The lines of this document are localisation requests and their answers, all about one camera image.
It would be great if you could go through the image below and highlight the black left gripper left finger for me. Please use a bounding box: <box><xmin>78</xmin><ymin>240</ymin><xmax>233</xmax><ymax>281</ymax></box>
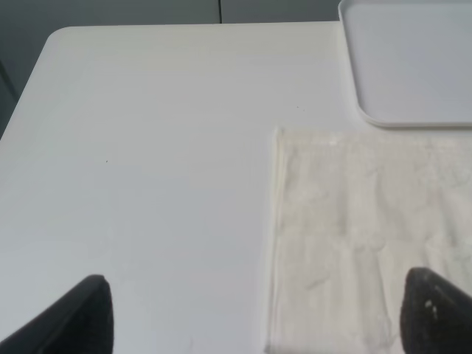
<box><xmin>1</xmin><ymin>274</ymin><xmax>114</xmax><ymax>353</ymax></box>

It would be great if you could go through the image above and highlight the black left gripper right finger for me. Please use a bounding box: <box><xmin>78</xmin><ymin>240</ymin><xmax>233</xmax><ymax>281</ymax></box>
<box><xmin>400</xmin><ymin>267</ymin><xmax>471</xmax><ymax>353</ymax></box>

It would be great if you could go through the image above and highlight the cream white towel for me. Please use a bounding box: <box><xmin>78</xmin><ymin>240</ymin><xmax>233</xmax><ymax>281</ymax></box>
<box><xmin>265</xmin><ymin>130</ymin><xmax>471</xmax><ymax>353</ymax></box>

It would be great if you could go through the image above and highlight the white plastic tray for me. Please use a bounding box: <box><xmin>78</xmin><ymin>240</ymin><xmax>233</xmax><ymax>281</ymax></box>
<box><xmin>339</xmin><ymin>1</ymin><xmax>471</xmax><ymax>128</ymax></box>

